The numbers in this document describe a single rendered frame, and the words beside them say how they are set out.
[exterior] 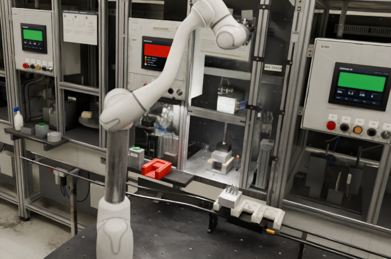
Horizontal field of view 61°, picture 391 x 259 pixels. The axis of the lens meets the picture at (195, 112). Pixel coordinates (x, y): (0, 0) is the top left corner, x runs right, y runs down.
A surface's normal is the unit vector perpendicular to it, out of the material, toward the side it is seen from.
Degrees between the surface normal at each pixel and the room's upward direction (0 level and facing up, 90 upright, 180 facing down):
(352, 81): 90
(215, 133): 90
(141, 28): 90
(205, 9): 80
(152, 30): 90
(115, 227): 6
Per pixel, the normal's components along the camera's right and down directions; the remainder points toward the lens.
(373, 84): -0.43, 0.22
